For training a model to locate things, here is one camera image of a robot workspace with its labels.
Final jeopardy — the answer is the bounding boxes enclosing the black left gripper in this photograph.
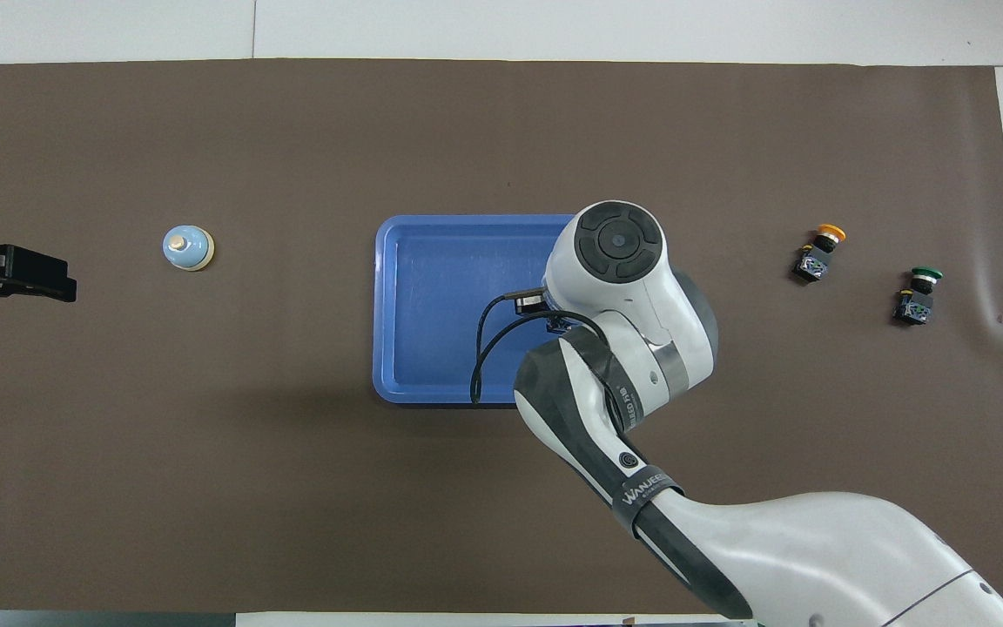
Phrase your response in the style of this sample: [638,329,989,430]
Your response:
[0,245,78,310]

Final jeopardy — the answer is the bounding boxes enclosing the yellow push button switch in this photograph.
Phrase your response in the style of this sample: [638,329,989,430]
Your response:
[792,224,847,283]

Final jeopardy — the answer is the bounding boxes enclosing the green push button switch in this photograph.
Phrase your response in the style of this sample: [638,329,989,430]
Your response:
[893,266,944,327]

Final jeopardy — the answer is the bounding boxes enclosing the blue plastic tray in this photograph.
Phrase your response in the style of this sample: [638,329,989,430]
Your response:
[372,214,579,406]

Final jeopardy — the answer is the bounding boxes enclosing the light blue call bell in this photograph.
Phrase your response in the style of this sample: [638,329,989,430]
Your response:
[162,226,215,273]

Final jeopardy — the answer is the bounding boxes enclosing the brown table mat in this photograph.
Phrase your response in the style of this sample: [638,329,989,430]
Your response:
[0,58,1003,615]

